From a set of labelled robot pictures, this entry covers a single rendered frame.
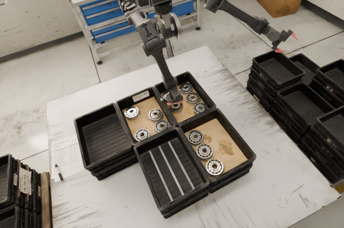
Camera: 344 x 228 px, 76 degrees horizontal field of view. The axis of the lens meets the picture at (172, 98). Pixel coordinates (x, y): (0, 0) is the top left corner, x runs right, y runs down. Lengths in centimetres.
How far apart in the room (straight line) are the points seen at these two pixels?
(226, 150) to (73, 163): 105
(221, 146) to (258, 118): 44
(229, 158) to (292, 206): 43
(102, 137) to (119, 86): 60
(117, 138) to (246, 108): 99
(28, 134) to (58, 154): 134
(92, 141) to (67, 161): 26
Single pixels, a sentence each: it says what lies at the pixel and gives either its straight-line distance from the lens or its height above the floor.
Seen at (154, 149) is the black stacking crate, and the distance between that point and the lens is 145.
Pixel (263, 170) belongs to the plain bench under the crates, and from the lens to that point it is 156.
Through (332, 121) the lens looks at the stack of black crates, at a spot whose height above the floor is 49.
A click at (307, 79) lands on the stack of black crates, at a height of 27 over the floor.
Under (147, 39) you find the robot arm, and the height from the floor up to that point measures 152.
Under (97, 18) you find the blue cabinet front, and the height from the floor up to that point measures 67.
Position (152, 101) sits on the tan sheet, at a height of 83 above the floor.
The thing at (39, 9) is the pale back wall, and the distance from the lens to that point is 404.
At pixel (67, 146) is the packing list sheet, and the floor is 70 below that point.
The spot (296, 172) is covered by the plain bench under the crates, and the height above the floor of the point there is 70.
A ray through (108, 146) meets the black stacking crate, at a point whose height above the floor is 83.
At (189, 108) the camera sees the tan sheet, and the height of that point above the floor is 83.
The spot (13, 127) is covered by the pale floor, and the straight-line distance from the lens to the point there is 335.
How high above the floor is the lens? 211
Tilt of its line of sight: 51 degrees down
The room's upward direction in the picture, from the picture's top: 9 degrees counter-clockwise
